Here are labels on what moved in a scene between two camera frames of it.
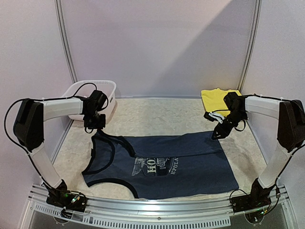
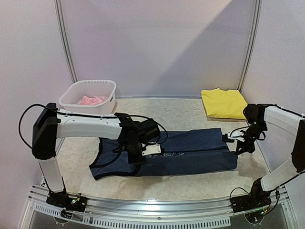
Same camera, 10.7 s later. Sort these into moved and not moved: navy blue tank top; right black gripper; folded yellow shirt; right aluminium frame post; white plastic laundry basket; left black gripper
Moved: left black gripper; right black gripper; navy blue tank top
Not moved: white plastic laundry basket; right aluminium frame post; folded yellow shirt
